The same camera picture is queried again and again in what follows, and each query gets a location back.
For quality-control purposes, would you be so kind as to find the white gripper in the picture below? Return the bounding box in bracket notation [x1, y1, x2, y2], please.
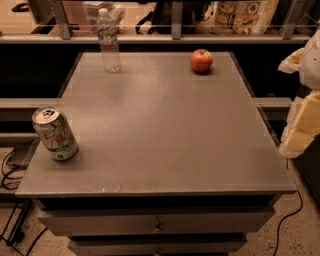
[278, 30, 320, 159]

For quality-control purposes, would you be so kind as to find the red apple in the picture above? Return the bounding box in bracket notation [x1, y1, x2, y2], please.
[190, 49, 213, 73]

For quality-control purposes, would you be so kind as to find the white green 7up can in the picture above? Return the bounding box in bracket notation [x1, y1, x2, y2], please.
[32, 106, 78, 161]

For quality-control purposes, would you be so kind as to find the grey drawer cabinet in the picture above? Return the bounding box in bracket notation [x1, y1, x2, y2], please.
[17, 52, 295, 242]

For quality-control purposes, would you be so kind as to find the upper grey drawer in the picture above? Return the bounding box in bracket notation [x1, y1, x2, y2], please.
[38, 207, 274, 236]

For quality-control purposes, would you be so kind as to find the grey drawer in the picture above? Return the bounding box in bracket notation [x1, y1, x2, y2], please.
[38, 207, 274, 236]
[68, 235, 247, 256]

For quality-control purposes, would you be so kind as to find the dark backpack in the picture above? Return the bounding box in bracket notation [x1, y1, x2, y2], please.
[135, 0, 213, 34]

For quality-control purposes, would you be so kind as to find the lower grey drawer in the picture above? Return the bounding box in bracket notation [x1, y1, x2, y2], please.
[68, 235, 247, 256]

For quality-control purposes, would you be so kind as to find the clear plastic water bottle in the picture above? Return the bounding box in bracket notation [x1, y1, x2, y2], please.
[96, 8, 121, 73]

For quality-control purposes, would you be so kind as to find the clear plastic container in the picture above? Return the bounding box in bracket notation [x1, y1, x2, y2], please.
[81, 0, 127, 28]

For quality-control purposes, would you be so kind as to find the metal shelf railing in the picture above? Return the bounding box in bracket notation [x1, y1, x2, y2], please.
[0, 0, 319, 44]

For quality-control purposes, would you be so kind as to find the black floor cable right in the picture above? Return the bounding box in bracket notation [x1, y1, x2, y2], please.
[272, 159, 304, 256]

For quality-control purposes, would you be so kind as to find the black cables left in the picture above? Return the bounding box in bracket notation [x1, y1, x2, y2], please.
[0, 138, 49, 256]

